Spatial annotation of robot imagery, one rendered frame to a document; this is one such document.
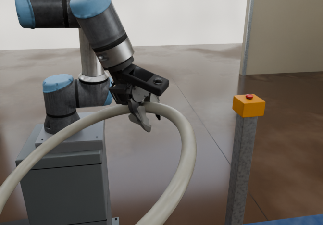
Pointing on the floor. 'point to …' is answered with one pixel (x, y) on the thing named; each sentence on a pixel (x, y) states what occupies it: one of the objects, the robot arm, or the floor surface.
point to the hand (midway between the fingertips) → (155, 122)
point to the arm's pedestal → (67, 187)
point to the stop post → (242, 155)
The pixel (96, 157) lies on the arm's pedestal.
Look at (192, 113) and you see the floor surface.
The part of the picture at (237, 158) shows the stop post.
